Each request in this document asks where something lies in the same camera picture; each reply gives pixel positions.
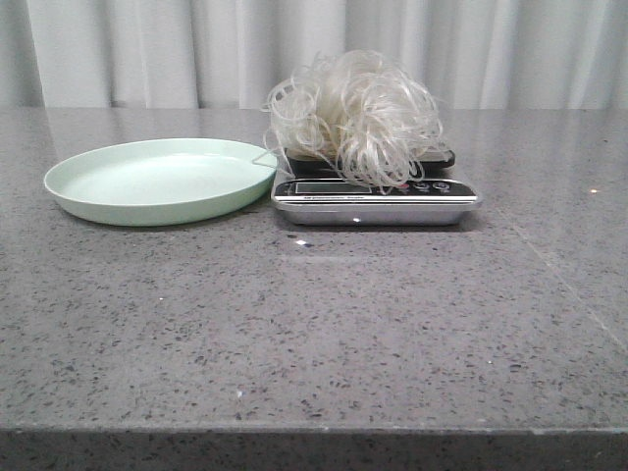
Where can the light green plastic plate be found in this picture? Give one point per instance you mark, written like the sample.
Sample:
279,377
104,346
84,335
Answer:
162,182

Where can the white pleated curtain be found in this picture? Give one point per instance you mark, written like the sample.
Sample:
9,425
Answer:
228,54

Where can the white vermicelli noodle bundle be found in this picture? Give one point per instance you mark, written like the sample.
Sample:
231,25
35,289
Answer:
360,113

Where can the black silver kitchen scale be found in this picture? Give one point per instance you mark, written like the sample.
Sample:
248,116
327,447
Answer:
312,193

